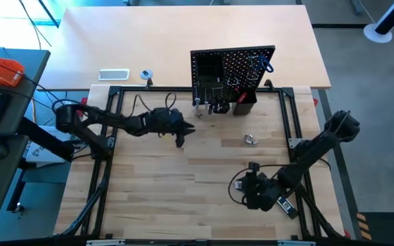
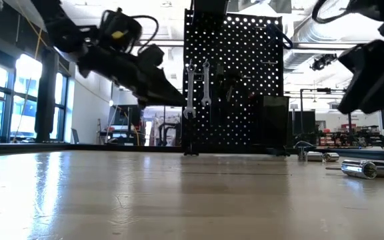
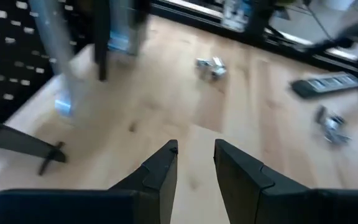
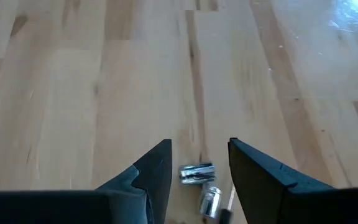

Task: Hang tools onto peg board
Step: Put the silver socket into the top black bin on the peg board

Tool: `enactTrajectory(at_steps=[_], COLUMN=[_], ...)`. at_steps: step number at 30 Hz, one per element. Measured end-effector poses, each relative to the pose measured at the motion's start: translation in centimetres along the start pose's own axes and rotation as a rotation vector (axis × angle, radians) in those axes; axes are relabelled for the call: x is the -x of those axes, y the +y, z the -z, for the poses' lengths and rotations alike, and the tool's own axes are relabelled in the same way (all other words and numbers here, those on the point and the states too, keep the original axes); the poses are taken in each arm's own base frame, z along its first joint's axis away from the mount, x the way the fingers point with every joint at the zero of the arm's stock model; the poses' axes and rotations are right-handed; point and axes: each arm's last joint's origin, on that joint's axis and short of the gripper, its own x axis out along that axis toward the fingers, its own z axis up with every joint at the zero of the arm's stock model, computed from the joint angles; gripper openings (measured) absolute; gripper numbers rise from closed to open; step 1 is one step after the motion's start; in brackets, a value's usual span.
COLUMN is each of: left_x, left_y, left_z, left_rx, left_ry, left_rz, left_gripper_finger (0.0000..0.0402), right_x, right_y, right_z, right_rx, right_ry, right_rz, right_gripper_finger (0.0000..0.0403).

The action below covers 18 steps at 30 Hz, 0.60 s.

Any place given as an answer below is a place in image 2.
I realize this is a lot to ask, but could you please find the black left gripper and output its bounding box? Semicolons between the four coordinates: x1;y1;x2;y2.
77;43;187;109

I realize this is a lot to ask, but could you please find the large silver combination wrench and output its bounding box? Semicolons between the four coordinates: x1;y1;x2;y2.
183;59;197;120

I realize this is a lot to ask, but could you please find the small silver combination wrench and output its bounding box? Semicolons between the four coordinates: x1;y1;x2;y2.
201;58;212;107

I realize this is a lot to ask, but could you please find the black metal peg board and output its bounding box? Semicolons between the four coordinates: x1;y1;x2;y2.
182;8;292;157

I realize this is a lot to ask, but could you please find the ceiling light bar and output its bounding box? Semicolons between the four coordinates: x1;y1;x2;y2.
135;39;185;47
291;42;373;51

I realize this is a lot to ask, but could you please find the black pipe rig stand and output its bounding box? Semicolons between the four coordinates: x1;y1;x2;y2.
299;87;353;148

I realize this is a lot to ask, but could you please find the black pillar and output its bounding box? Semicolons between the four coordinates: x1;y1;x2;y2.
34;49;59;143

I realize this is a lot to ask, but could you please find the black storage bin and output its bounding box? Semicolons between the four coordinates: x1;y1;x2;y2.
191;0;229;16

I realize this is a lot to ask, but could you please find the black tool holder cup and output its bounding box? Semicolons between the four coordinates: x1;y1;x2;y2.
255;95;290;149

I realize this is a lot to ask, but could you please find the blue framed window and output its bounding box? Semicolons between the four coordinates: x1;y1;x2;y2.
0;53;71;143

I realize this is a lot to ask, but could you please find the black ceiling mounted camera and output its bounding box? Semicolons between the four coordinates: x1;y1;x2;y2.
309;53;339;72

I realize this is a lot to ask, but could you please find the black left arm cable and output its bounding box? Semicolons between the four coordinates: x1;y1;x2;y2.
100;8;160;54

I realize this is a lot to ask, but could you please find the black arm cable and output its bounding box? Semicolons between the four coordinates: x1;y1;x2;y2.
100;8;160;54
311;0;355;25

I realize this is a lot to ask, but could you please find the silver ventilation duct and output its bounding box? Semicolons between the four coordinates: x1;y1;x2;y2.
283;15;384;73

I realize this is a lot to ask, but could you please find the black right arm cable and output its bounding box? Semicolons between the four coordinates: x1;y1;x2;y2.
311;0;355;25

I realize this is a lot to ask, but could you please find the grey cable loop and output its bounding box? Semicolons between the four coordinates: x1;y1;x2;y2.
293;140;317;149

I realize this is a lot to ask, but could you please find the black aluminium table frame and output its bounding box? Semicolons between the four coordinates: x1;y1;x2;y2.
0;142;384;163

